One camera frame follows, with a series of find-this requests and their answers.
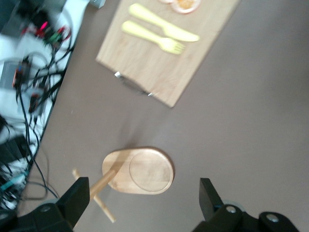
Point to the yellow plastic fork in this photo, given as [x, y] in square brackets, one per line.
[144, 32]

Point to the wooden cutting board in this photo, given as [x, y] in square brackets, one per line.
[164, 65]

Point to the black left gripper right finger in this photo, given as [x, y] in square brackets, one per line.
[210, 205]

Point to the toy orange slice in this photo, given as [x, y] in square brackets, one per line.
[186, 4]

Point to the wooden mug tree stand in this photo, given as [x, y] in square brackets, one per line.
[149, 169]

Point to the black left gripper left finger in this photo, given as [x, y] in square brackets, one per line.
[72, 203]

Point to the yellow plastic knife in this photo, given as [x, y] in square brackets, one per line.
[164, 24]

